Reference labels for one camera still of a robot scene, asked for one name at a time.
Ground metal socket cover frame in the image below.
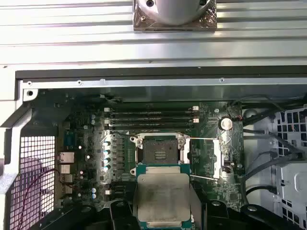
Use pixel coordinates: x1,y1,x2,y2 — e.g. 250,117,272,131
183,136,227,181

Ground black cable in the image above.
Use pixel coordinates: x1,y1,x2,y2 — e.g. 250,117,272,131
241,95,307,126
244,185,277,196

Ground green motherboard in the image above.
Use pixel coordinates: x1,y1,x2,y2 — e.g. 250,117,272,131
56,100,245,211

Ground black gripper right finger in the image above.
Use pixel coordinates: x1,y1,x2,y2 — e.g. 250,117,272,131
191,183,285,230

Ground round silver coin battery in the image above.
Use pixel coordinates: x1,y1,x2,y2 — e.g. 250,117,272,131
220,117,233,131

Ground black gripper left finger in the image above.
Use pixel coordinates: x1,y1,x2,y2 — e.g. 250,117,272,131
31,200,140,230

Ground square brown base plate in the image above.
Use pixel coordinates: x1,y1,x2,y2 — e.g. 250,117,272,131
133,0,218,32

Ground silver rear port block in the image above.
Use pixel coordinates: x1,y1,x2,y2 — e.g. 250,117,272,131
61,174,73,195
57,152,75,166

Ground CPU with silver top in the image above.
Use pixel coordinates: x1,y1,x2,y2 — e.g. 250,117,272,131
134,164,192,229

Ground RAM slot black clips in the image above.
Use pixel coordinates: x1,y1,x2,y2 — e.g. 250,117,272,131
104,122,200,128
104,112,200,118

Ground RAM slot white clips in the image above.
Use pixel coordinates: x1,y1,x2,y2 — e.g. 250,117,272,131
104,106,200,113
104,117,200,123

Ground grey cable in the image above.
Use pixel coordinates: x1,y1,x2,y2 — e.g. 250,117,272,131
241,151,303,185
243,128,303,155

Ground black and silver PC case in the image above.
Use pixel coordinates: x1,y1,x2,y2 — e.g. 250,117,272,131
0,63,307,230

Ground silver drive cage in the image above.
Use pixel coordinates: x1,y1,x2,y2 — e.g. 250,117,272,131
242,103,307,230

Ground blue rear port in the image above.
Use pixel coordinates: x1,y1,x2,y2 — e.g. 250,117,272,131
64,131,79,147

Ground CPU socket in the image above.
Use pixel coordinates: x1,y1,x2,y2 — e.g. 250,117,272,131
130,133,192,168

